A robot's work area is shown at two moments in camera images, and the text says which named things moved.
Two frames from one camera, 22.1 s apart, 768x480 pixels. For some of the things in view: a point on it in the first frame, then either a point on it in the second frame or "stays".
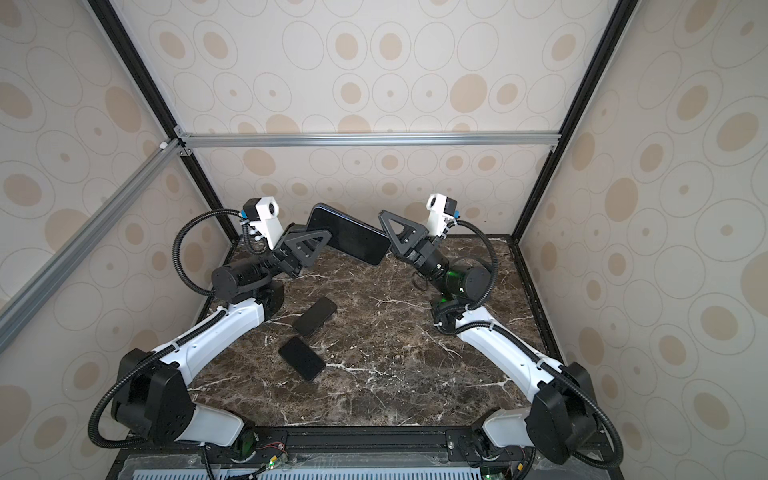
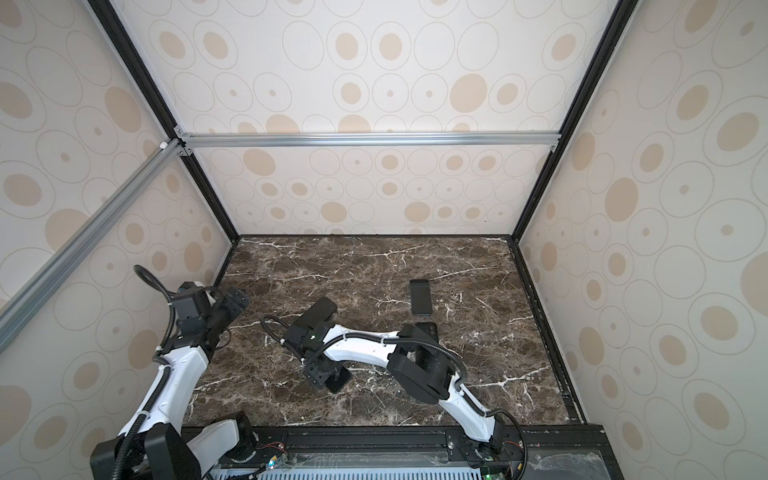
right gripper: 423,257 to 314,377
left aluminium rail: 22,299 stays
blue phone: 349,235 to 421,302
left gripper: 290,257 to 235,306
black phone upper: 317,314 stays
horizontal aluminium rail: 368,140 stays
